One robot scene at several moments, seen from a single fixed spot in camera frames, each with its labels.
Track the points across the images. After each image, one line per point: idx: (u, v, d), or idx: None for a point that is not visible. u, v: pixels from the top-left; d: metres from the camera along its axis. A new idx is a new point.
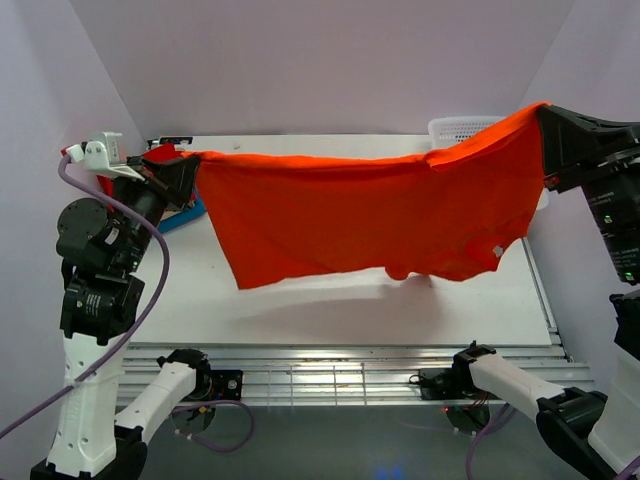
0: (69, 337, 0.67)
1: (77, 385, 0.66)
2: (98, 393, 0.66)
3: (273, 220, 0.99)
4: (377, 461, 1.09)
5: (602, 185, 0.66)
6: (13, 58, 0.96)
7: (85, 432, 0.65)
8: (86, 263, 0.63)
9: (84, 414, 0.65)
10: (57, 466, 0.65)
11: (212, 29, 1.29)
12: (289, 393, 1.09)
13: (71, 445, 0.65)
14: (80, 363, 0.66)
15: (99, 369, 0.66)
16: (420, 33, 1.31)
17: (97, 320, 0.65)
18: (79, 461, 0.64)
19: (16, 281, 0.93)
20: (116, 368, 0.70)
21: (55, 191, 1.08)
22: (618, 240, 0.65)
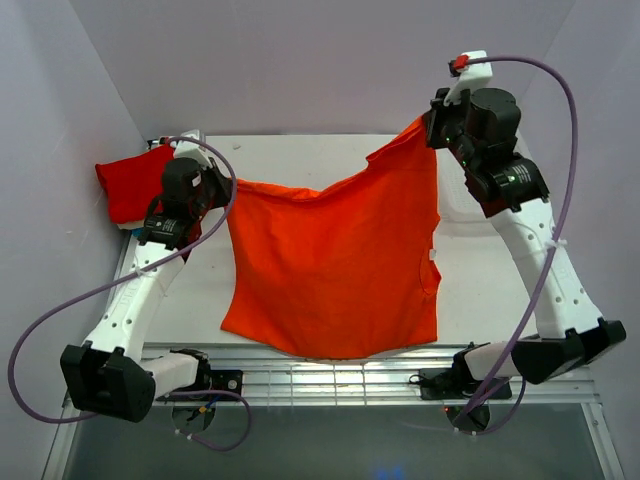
0: (143, 245, 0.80)
1: (139, 275, 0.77)
2: (152, 287, 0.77)
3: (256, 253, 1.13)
4: (376, 462, 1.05)
5: (439, 121, 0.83)
6: (17, 54, 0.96)
7: (130, 315, 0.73)
8: (176, 191, 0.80)
9: (135, 301, 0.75)
10: (94, 343, 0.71)
11: (214, 28, 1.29)
12: (289, 393, 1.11)
13: (115, 324, 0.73)
14: (146, 261, 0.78)
15: (160, 269, 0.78)
16: (421, 33, 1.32)
17: (168, 236, 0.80)
18: (118, 337, 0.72)
19: (16, 278, 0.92)
20: (165, 283, 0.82)
21: (56, 188, 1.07)
22: (453, 153, 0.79)
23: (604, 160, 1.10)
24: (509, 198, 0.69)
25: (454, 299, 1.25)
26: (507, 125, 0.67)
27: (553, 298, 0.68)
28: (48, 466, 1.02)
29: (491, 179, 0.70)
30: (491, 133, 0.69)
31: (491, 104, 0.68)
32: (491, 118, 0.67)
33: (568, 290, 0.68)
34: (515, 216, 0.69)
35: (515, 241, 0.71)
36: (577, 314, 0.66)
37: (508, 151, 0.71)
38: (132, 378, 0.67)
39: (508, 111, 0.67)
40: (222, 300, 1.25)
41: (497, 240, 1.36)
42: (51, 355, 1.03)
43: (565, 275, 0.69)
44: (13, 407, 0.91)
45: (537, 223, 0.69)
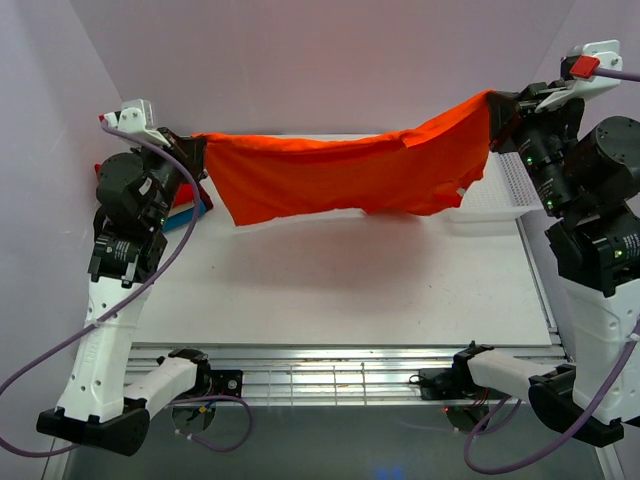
0: (95, 281, 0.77)
1: (99, 327, 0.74)
2: (116, 336, 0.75)
3: (270, 190, 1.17)
4: (376, 462, 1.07)
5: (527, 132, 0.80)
6: (12, 55, 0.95)
7: (99, 376, 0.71)
8: (120, 209, 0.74)
9: (100, 359, 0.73)
10: (66, 411, 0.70)
11: (213, 27, 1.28)
12: (289, 393, 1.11)
13: (84, 388, 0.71)
14: (103, 304, 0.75)
15: (120, 314, 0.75)
16: (421, 34, 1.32)
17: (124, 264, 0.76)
18: (89, 403, 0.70)
19: (16, 280, 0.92)
20: (133, 320, 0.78)
21: (54, 189, 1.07)
22: (537, 180, 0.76)
23: None
24: (608, 275, 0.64)
25: (454, 299, 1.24)
26: (629, 190, 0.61)
27: (612, 387, 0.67)
28: (49, 466, 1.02)
29: (587, 240, 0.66)
30: (609, 188, 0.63)
31: (625, 156, 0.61)
32: (621, 172, 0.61)
33: (629, 382, 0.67)
34: (606, 299, 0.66)
35: (594, 320, 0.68)
36: (627, 405, 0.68)
37: (612, 213, 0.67)
38: (111, 435, 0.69)
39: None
40: (221, 299, 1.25)
41: (496, 240, 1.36)
42: (51, 357, 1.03)
43: (631, 366, 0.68)
44: (14, 409, 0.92)
45: (625, 310, 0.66)
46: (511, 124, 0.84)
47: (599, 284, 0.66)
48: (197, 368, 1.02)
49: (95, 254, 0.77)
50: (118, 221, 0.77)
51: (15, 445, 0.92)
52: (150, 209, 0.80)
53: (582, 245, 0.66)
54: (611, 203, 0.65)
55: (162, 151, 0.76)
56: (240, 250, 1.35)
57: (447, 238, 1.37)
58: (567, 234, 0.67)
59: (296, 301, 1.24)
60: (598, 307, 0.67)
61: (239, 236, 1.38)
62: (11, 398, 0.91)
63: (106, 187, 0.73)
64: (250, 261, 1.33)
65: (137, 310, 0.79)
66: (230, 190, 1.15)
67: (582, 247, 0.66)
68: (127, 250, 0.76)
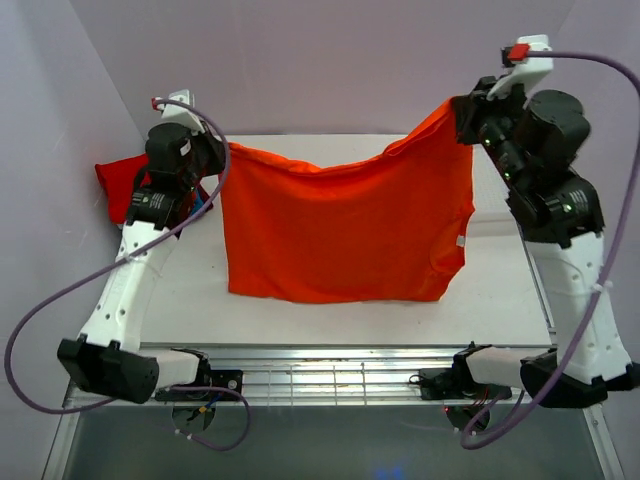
0: (129, 224, 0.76)
1: (128, 261, 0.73)
2: (143, 273, 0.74)
3: (270, 230, 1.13)
4: (376, 461, 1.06)
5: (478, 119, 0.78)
6: (14, 55, 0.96)
7: (124, 306, 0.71)
8: (162, 162, 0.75)
9: (128, 290, 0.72)
10: (89, 336, 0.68)
11: (213, 28, 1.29)
12: (289, 393, 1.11)
13: (110, 316, 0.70)
14: (135, 245, 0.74)
15: (150, 253, 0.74)
16: (421, 35, 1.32)
17: (157, 214, 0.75)
18: (114, 330, 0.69)
19: (16, 278, 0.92)
20: (159, 262, 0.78)
21: (55, 189, 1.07)
22: (497, 161, 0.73)
23: None
24: (560, 230, 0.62)
25: (454, 299, 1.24)
26: (569, 145, 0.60)
27: (586, 343, 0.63)
28: (49, 465, 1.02)
29: (542, 202, 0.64)
30: (548, 148, 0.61)
31: (556, 116, 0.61)
32: (554, 131, 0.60)
33: (603, 337, 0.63)
34: (564, 252, 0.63)
35: (557, 276, 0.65)
36: (605, 362, 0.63)
37: (561, 175, 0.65)
38: (131, 364, 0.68)
39: (574, 129, 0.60)
40: (221, 299, 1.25)
41: (497, 240, 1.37)
42: (51, 356, 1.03)
43: (603, 320, 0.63)
44: (14, 408, 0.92)
45: (584, 262, 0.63)
46: (464, 116, 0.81)
47: (554, 239, 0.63)
48: (198, 364, 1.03)
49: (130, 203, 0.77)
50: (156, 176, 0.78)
51: (14, 444, 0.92)
52: (187, 173, 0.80)
53: (539, 206, 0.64)
54: (558, 164, 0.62)
55: (212, 121, 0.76)
56: None
57: None
58: (521, 195, 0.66)
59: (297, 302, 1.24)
60: (558, 261, 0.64)
61: None
62: (11, 397, 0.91)
63: (152, 141, 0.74)
64: None
65: (165, 254, 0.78)
66: (234, 219, 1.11)
67: (538, 207, 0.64)
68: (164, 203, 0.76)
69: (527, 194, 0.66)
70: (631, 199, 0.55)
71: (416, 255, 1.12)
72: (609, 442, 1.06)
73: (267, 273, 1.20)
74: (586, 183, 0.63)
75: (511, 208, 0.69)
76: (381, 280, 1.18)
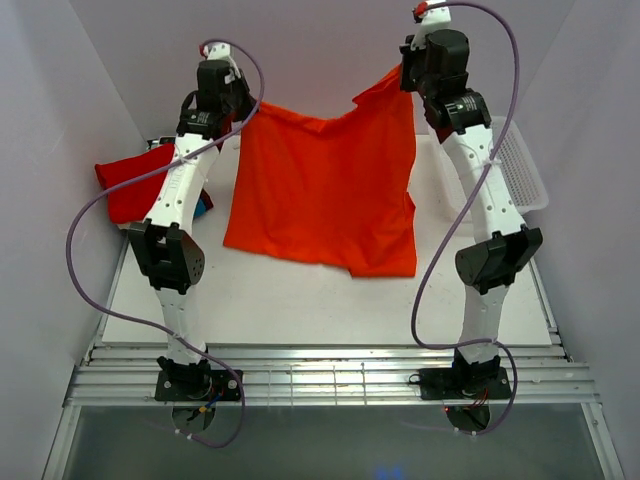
0: (182, 136, 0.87)
1: (183, 163, 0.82)
2: (195, 173, 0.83)
3: (277, 184, 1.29)
4: (377, 461, 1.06)
5: (407, 65, 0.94)
6: (14, 58, 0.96)
7: (181, 197, 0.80)
8: (209, 85, 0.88)
9: (183, 185, 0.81)
10: (153, 220, 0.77)
11: (213, 29, 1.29)
12: (289, 393, 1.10)
13: (169, 205, 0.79)
14: (187, 151, 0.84)
15: (201, 158, 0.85)
16: None
17: (204, 127, 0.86)
18: (173, 214, 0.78)
19: (17, 281, 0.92)
20: (203, 171, 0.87)
21: (55, 191, 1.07)
22: (419, 89, 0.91)
23: (604, 163, 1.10)
24: (454, 120, 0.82)
25: (454, 299, 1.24)
26: (456, 57, 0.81)
27: (485, 207, 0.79)
28: (49, 466, 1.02)
29: (442, 106, 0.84)
30: (444, 66, 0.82)
31: (445, 41, 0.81)
32: (443, 53, 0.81)
33: (498, 200, 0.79)
34: (458, 136, 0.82)
35: (460, 159, 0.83)
36: (502, 221, 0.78)
37: (456, 87, 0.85)
38: (189, 245, 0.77)
39: (457, 46, 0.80)
40: (221, 299, 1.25)
41: None
42: (51, 357, 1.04)
43: (498, 189, 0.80)
44: (15, 411, 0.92)
45: (477, 144, 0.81)
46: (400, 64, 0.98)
47: (452, 129, 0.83)
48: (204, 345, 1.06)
49: (180, 118, 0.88)
50: (200, 99, 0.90)
51: (15, 446, 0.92)
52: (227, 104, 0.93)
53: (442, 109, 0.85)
54: (451, 78, 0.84)
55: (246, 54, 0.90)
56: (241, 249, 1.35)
57: (447, 238, 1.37)
58: (431, 104, 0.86)
59: (297, 301, 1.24)
60: (456, 145, 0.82)
61: None
62: (12, 398, 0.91)
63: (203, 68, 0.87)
64: (250, 260, 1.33)
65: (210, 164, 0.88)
66: (247, 167, 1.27)
67: (442, 110, 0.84)
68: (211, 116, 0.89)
69: (436, 102, 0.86)
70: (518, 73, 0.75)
71: (387, 211, 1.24)
72: (609, 442, 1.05)
73: (267, 229, 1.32)
74: (476, 93, 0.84)
75: (429, 121, 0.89)
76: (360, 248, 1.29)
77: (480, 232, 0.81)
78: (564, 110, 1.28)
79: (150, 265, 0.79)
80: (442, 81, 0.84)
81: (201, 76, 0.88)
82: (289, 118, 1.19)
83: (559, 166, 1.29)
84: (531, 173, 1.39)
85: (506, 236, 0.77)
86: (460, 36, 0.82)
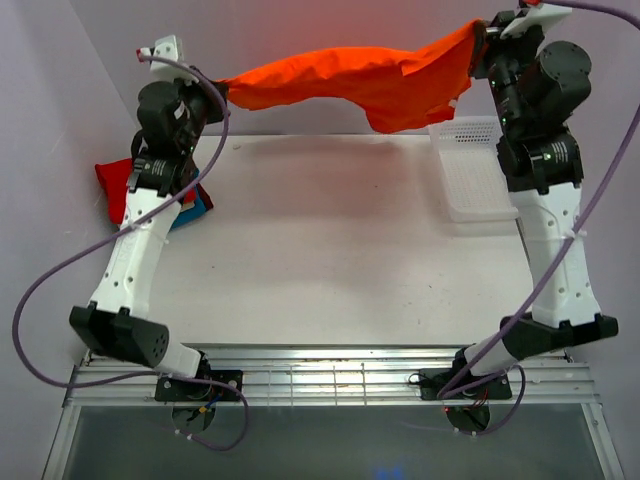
0: (133, 191, 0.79)
1: (134, 229, 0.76)
2: (149, 240, 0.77)
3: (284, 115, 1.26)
4: (376, 462, 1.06)
5: (491, 55, 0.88)
6: (15, 57, 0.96)
7: (132, 273, 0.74)
8: (157, 130, 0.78)
9: (134, 258, 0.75)
10: (99, 303, 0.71)
11: (213, 29, 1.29)
12: (289, 393, 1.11)
13: (117, 283, 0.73)
14: (139, 212, 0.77)
15: (154, 221, 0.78)
16: (421, 36, 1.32)
17: (160, 179, 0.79)
18: (122, 296, 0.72)
19: (16, 280, 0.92)
20: (160, 234, 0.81)
21: (54, 190, 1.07)
22: (498, 100, 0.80)
23: (605, 164, 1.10)
24: (538, 175, 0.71)
25: (454, 299, 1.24)
26: (562, 103, 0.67)
27: (557, 288, 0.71)
28: (49, 465, 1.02)
29: (525, 152, 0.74)
30: (546, 106, 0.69)
31: (561, 73, 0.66)
32: (554, 90, 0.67)
33: (574, 282, 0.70)
34: (540, 197, 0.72)
35: (536, 222, 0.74)
36: (574, 307, 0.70)
37: (546, 133, 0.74)
38: (144, 332, 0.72)
39: (576, 86, 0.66)
40: (221, 300, 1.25)
41: (499, 240, 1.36)
42: (51, 357, 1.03)
43: (575, 267, 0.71)
44: (14, 411, 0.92)
45: (560, 211, 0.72)
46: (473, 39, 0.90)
47: (532, 185, 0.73)
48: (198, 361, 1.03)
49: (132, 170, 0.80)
50: (153, 143, 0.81)
51: (14, 446, 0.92)
52: (182, 135, 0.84)
53: (525, 154, 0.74)
54: (550, 117, 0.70)
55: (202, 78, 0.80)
56: (241, 250, 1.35)
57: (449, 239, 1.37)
58: (513, 147, 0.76)
59: (297, 301, 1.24)
60: (535, 205, 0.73)
61: (239, 235, 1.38)
62: (11, 399, 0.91)
63: (144, 107, 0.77)
64: (250, 260, 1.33)
65: (167, 222, 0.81)
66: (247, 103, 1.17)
67: (522, 157, 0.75)
68: (166, 166, 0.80)
69: (518, 144, 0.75)
70: (621, 155, 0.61)
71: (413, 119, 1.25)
72: (609, 442, 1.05)
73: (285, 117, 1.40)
74: (571, 144, 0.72)
75: (502, 156, 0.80)
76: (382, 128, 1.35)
77: (544, 311, 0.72)
78: None
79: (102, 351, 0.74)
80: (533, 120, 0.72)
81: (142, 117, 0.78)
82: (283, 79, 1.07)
83: None
84: None
85: (575, 326, 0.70)
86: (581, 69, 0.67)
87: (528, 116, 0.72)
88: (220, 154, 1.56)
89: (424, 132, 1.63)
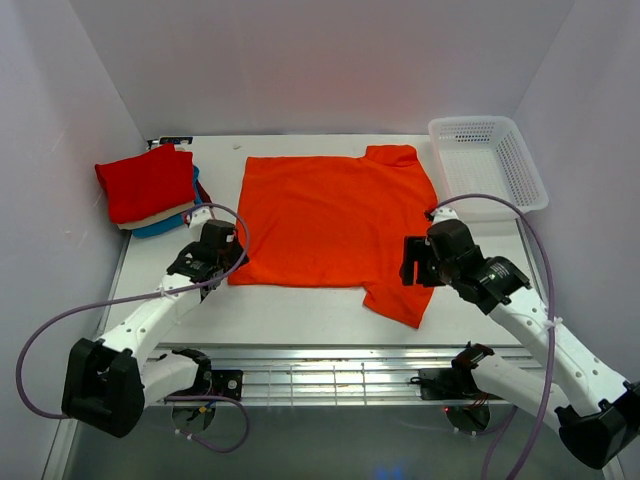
0: (169, 274, 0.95)
1: (162, 295, 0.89)
2: (169, 307, 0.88)
3: (275, 205, 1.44)
4: (377, 462, 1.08)
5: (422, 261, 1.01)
6: (12, 57, 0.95)
7: (145, 325, 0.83)
8: (210, 237, 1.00)
9: (152, 316, 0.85)
10: (108, 341, 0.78)
11: (212, 28, 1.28)
12: (289, 393, 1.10)
13: (130, 330, 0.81)
14: (170, 287, 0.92)
15: (182, 295, 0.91)
16: (421, 36, 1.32)
17: (195, 271, 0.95)
18: (129, 340, 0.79)
19: (18, 278, 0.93)
20: (178, 310, 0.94)
21: (55, 192, 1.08)
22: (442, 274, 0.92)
23: (607, 165, 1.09)
24: (495, 289, 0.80)
25: (454, 300, 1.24)
26: (462, 237, 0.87)
27: (573, 374, 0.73)
28: (49, 464, 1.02)
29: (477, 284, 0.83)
30: (457, 248, 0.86)
31: (441, 226, 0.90)
32: (452, 237, 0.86)
33: (585, 364, 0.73)
34: (508, 306, 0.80)
35: (518, 329, 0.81)
36: (601, 385, 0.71)
37: (476, 261, 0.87)
38: (133, 378, 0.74)
39: (459, 228, 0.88)
40: (221, 300, 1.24)
41: (497, 239, 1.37)
42: (51, 357, 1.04)
43: (574, 350, 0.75)
44: (16, 409, 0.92)
45: (530, 308, 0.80)
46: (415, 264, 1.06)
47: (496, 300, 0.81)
48: (196, 368, 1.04)
49: (176, 261, 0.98)
50: (197, 250, 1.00)
51: (15, 446, 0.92)
52: (222, 256, 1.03)
53: (477, 285, 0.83)
54: (468, 256, 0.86)
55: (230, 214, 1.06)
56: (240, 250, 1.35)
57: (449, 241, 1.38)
58: (460, 282, 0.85)
59: (297, 304, 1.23)
60: (508, 314, 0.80)
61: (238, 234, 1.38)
62: (13, 398, 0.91)
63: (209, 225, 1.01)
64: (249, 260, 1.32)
65: (188, 304, 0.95)
66: (257, 223, 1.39)
67: (476, 285, 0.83)
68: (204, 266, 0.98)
69: (465, 279, 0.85)
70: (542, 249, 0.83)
71: (378, 254, 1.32)
72: None
73: (288, 172, 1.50)
74: (500, 261, 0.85)
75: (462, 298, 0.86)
76: (384, 217, 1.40)
77: (580, 404, 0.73)
78: (563, 110, 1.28)
79: (74, 402, 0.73)
80: (460, 260, 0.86)
81: (204, 229, 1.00)
82: (264, 275, 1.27)
83: (561, 167, 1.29)
84: (530, 173, 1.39)
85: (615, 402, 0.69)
86: (455, 221, 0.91)
87: (455, 259, 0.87)
88: (220, 154, 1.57)
89: (424, 132, 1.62)
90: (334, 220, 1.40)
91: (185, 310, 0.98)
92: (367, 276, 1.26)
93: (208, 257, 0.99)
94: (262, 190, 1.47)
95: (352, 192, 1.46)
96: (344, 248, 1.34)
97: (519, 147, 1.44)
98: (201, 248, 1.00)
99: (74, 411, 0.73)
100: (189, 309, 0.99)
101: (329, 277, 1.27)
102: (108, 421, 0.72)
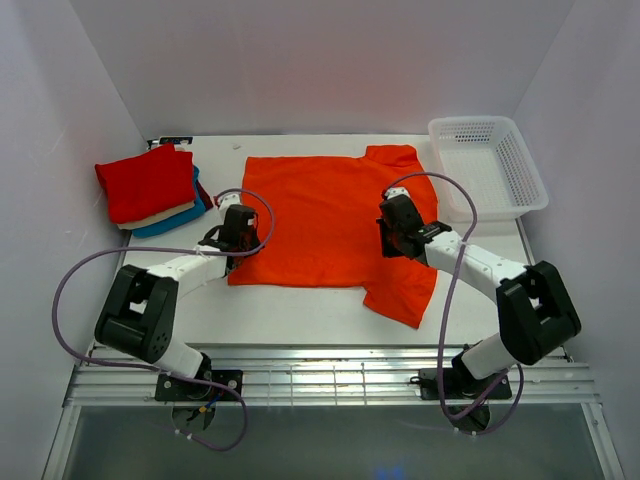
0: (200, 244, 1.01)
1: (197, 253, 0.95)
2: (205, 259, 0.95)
3: (275, 205, 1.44)
4: (377, 461, 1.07)
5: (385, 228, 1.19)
6: (12, 57, 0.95)
7: (184, 266, 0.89)
8: (234, 221, 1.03)
9: (191, 262, 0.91)
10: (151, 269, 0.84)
11: (212, 29, 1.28)
12: (289, 393, 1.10)
13: (170, 267, 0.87)
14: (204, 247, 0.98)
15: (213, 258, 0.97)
16: (421, 37, 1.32)
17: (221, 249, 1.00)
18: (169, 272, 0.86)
19: (19, 277, 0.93)
20: (206, 273, 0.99)
21: (55, 192, 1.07)
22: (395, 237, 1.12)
23: (606, 165, 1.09)
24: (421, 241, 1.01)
25: (454, 300, 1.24)
26: (405, 206, 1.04)
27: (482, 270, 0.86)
28: (49, 465, 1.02)
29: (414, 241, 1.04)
30: (399, 216, 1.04)
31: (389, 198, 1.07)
32: (393, 208, 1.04)
33: (489, 261, 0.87)
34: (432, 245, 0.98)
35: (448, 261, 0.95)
36: (503, 270, 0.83)
37: (418, 225, 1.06)
38: (169, 305, 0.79)
39: (401, 199, 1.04)
40: (221, 300, 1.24)
41: (496, 239, 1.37)
42: (51, 356, 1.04)
43: (484, 256, 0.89)
44: (15, 409, 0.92)
45: (450, 242, 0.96)
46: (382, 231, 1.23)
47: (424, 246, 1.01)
48: (201, 361, 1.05)
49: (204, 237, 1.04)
50: (222, 232, 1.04)
51: (15, 445, 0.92)
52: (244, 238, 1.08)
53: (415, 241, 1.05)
54: (409, 221, 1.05)
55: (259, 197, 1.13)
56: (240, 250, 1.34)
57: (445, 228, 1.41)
58: (403, 242, 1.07)
59: (297, 304, 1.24)
60: (436, 251, 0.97)
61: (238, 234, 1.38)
62: (12, 397, 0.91)
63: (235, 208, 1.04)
64: None
65: (216, 270, 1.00)
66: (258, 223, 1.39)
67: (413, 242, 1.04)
68: (229, 248, 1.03)
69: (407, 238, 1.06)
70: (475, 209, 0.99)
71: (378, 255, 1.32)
72: (609, 442, 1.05)
73: (288, 172, 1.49)
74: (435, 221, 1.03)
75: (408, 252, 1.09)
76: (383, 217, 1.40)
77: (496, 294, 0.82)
78: (563, 111, 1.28)
79: (109, 322, 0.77)
80: (402, 225, 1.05)
81: (229, 213, 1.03)
82: (264, 275, 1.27)
83: (560, 167, 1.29)
84: (530, 172, 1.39)
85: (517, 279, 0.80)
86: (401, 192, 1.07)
87: (399, 223, 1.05)
88: (220, 154, 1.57)
89: (425, 132, 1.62)
90: (334, 220, 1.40)
91: (209, 279, 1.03)
92: (368, 277, 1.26)
93: (232, 240, 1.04)
94: (262, 190, 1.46)
95: (352, 192, 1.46)
96: (344, 248, 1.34)
97: (520, 146, 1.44)
98: (226, 229, 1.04)
99: (107, 332, 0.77)
100: (213, 279, 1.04)
101: (329, 277, 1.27)
102: (137, 343, 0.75)
